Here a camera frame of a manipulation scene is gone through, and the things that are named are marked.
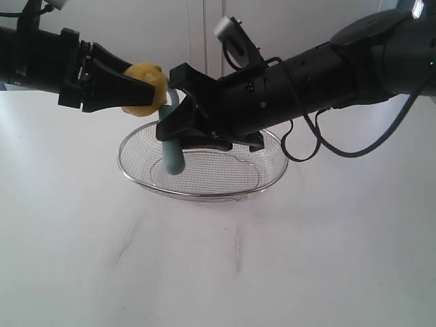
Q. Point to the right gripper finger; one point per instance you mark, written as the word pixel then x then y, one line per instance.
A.
pixel 192 82
pixel 179 121

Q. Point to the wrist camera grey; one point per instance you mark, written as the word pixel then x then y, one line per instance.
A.
pixel 238 49
pixel 57 4

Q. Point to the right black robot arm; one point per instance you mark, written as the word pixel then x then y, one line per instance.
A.
pixel 368 62

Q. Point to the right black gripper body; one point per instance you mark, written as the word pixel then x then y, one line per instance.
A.
pixel 248 101

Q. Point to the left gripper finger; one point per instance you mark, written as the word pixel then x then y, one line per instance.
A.
pixel 109 89
pixel 115 63

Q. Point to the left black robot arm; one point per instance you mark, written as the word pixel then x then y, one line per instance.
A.
pixel 31 57

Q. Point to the metal wire mesh basket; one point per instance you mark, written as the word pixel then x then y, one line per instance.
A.
pixel 209 175

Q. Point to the teal handled peeler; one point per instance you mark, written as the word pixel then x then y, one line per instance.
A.
pixel 173 156

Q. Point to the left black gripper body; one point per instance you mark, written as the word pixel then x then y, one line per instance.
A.
pixel 77 83

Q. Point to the white cabinet doors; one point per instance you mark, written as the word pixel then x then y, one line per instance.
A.
pixel 168 33

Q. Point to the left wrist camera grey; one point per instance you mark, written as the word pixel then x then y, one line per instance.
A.
pixel 57 4

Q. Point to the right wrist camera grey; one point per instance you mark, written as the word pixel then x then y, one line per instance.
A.
pixel 238 49

